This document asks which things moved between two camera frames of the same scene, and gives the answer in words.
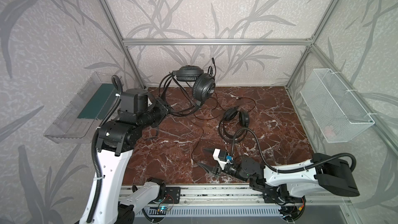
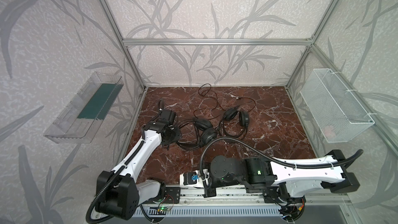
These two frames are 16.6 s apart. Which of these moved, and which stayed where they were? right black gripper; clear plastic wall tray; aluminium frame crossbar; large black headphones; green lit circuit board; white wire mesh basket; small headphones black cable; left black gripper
Moved: large black headphones; right black gripper; left black gripper
Stayed: green lit circuit board; white wire mesh basket; clear plastic wall tray; small headphones black cable; aluminium frame crossbar
